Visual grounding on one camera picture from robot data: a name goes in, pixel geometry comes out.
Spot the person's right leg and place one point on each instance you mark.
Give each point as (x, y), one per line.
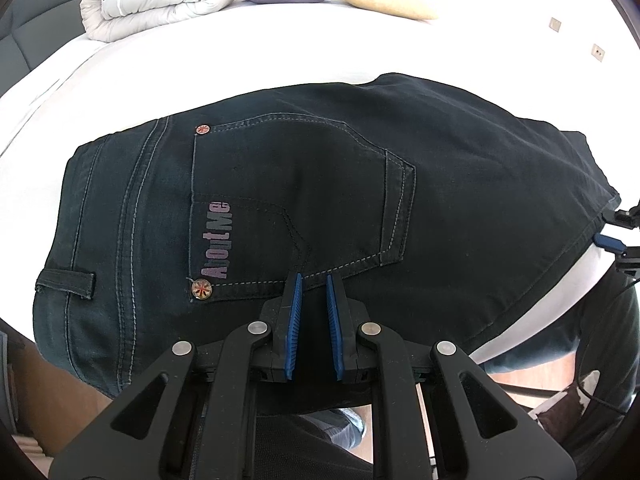
(620, 340)

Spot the person's left leg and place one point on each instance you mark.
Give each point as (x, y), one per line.
(300, 450)

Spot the grey padded headboard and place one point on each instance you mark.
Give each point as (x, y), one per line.
(20, 35)

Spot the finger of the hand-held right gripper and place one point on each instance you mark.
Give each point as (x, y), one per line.
(622, 217)
(609, 241)

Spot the yellow pillow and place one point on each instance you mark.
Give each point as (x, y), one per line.
(385, 2)

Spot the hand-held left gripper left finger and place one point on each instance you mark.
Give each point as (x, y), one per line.
(294, 325)

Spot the person's leg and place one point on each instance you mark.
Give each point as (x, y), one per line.
(620, 340)
(300, 450)

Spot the grey slipper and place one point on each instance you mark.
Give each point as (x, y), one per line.
(352, 422)

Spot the dark denim pants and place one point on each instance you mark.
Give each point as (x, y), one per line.
(350, 160)

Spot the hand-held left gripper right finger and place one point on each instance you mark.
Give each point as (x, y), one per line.
(334, 325)

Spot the bed with white sheet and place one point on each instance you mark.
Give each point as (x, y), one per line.
(250, 50)

